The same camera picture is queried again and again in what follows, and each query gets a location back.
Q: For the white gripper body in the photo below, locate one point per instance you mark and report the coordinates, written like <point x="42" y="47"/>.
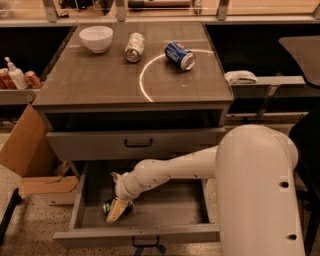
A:
<point x="124" y="189"/>

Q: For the green crushed can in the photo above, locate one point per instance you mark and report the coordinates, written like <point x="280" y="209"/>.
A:
<point x="107" y="207"/>

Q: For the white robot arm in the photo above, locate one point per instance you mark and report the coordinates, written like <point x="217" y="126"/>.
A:
<point x="257" y="203"/>

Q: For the closed grey top drawer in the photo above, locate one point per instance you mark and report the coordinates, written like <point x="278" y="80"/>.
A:
<point x="139" y="144"/>

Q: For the open grey middle drawer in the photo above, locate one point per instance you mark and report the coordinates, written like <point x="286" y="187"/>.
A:
<point x="175" y="212"/>

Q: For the grey drawer cabinet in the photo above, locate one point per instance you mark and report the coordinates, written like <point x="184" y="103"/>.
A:
<point x="105" y="92"/>

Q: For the white green soda can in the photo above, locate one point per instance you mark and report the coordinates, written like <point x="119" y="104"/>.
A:
<point x="135" y="47"/>

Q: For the red soda can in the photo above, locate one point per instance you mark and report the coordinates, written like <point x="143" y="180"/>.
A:
<point x="33" y="79"/>

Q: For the blue pepsi can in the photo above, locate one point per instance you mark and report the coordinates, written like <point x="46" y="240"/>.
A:
<point x="180" y="56"/>

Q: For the red can at edge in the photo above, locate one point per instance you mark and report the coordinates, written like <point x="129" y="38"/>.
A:
<point x="5" y="79"/>

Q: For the brown cardboard box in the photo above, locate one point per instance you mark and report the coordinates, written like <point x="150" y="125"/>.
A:
<point x="28" y="154"/>

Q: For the black stand leg left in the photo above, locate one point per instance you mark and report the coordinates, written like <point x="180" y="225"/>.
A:
<point x="13" y="202"/>

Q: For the white pump bottle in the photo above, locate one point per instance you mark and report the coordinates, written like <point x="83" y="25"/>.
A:
<point x="16" y="75"/>

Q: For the white bowl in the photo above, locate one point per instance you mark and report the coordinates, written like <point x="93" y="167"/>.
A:
<point x="98" y="39"/>

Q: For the folded white cloth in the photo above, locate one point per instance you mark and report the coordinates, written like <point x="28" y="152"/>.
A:
<point x="240" y="77"/>

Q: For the black office chair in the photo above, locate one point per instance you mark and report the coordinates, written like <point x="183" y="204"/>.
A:
<point x="306" y="132"/>

